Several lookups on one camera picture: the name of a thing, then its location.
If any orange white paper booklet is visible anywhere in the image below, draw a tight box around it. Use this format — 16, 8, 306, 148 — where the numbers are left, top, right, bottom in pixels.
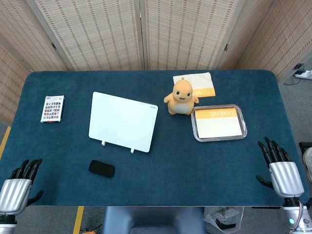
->
173, 72, 217, 98

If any black rectangular case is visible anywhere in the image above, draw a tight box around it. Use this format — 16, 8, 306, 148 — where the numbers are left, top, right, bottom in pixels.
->
88, 159, 116, 178

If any blue table mat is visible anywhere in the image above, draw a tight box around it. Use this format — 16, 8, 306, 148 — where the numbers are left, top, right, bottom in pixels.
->
0, 70, 311, 208

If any white power strip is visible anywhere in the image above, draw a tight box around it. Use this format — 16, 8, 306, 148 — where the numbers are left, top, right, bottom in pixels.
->
294, 70, 312, 79

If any orange white Lexicon booklet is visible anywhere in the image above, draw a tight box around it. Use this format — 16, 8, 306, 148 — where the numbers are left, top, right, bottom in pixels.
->
194, 108, 243, 139

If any woven folding screen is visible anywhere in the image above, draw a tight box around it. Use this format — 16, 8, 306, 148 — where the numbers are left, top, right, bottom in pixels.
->
0, 0, 312, 125

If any white tablet board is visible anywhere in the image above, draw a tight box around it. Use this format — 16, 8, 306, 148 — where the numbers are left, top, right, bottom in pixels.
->
88, 91, 159, 154

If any clear plastic bag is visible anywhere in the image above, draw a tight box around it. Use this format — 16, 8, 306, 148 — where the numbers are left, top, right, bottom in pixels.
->
202, 206, 245, 231

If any clear plastic tray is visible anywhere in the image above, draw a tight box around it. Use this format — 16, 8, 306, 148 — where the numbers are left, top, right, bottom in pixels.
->
190, 104, 248, 143

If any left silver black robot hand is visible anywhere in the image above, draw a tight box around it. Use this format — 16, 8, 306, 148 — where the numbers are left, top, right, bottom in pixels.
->
0, 158, 45, 216

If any blue chair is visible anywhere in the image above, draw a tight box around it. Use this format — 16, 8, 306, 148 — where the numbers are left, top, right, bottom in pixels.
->
101, 206, 207, 234

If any orange dinosaur plush toy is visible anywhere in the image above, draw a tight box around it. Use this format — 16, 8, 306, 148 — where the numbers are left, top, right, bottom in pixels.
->
163, 77, 199, 116

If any card deck box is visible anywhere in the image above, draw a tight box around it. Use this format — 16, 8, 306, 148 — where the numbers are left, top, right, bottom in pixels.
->
40, 95, 65, 123

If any white sneaker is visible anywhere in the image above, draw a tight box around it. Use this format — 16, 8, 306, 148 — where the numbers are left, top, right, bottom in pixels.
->
302, 147, 312, 169

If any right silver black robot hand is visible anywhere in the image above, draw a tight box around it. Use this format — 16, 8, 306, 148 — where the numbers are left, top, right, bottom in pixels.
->
255, 136, 305, 198

